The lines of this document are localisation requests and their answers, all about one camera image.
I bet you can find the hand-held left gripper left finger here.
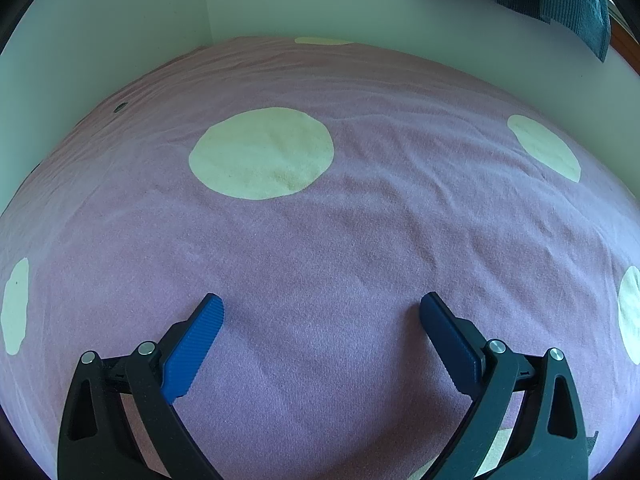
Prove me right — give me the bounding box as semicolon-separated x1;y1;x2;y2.
57;293;225;480

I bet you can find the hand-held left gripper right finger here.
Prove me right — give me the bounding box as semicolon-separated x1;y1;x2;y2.
419;291;589;480

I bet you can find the pink dotted bed sheet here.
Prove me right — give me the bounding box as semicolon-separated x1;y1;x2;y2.
0;35;640;480

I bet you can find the wooden framed window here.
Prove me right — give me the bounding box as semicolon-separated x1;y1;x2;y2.
602;0;636;68

